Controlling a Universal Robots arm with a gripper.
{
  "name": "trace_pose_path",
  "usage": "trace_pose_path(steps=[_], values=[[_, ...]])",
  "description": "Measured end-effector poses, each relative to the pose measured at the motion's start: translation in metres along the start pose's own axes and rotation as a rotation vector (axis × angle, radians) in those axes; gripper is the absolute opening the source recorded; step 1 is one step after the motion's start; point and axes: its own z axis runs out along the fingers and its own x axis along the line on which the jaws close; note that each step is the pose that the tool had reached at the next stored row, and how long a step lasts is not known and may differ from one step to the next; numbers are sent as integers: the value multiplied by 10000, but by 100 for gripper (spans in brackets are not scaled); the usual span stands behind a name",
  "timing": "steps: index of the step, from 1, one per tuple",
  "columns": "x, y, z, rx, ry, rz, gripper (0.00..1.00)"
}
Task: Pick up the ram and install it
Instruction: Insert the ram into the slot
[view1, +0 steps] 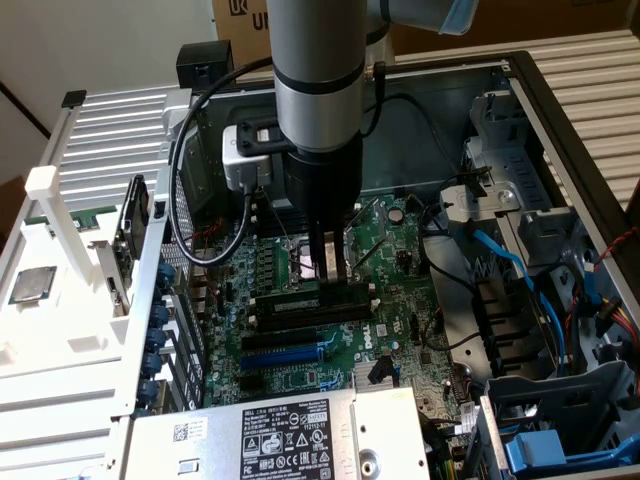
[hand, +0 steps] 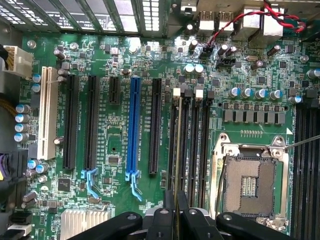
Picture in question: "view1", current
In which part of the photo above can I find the black camera cable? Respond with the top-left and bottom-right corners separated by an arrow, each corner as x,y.
168,56 -> 276,269

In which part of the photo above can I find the round blue data wire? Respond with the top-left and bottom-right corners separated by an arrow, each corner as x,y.
533,264 -> 602,374

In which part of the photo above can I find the black wire with plug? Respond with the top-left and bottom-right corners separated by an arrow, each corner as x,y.
358,93 -> 489,189

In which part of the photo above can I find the long black expansion slot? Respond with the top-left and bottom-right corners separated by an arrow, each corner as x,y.
241,326 -> 320,352

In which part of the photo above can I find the silver chipset heatsink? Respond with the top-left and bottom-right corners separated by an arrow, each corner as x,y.
354,355 -> 402,387

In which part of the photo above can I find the short red black twisted wire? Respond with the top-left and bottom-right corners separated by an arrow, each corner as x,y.
192,217 -> 227,247

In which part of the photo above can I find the printed cardboard box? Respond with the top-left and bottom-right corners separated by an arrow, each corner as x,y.
211,0 -> 274,70

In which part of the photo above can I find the long blue expansion slot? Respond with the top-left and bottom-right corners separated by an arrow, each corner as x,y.
239,344 -> 322,372

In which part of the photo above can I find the thin metal locking lever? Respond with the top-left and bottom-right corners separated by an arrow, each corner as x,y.
259,192 -> 302,252
355,234 -> 387,272

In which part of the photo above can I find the long red black twisted wire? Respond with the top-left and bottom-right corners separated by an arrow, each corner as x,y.
583,223 -> 640,274

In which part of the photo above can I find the grey power supply unit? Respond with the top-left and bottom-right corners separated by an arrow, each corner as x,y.
117,385 -> 432,480

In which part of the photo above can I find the plain brown cardboard box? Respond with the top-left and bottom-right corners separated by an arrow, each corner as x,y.
391,0 -> 640,55

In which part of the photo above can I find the flat blue data wire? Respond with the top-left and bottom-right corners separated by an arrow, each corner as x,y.
457,218 -> 540,297

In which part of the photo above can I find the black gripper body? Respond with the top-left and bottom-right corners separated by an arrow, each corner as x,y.
285,133 -> 365,230

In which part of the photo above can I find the open PC case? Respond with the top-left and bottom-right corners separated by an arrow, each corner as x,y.
107,49 -> 640,480

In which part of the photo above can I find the CPU socket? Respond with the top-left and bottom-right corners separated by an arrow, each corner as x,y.
281,232 -> 365,294

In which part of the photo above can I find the green Dell motherboard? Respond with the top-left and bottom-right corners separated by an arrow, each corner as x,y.
189,194 -> 484,419

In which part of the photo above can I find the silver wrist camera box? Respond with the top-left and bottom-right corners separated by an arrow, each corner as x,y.
221,118 -> 292,192

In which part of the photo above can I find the black graphics card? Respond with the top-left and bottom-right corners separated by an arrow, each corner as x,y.
109,174 -> 152,319

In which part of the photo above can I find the grey metal disk bay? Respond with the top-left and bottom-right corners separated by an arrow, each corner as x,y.
439,92 -> 584,269

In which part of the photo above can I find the small black box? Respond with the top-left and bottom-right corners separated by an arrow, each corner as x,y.
176,41 -> 237,92

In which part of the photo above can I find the blue plastic latch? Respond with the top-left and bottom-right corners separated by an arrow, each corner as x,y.
503,428 -> 640,470

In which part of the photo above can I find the silver CPU chip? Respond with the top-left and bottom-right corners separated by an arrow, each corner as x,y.
10,265 -> 58,305

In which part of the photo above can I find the grey blue plastic cage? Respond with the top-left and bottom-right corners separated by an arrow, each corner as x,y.
486,358 -> 640,457

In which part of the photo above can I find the white parts rack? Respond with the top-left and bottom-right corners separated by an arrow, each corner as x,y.
0,166 -> 135,377

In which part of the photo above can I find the thin black wire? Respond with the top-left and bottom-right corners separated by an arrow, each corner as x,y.
407,194 -> 485,352

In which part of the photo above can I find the black plastic air shroud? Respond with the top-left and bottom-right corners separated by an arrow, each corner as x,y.
471,278 -> 554,377

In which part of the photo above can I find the power plug with coloured wires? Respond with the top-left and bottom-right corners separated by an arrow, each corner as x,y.
593,294 -> 640,347

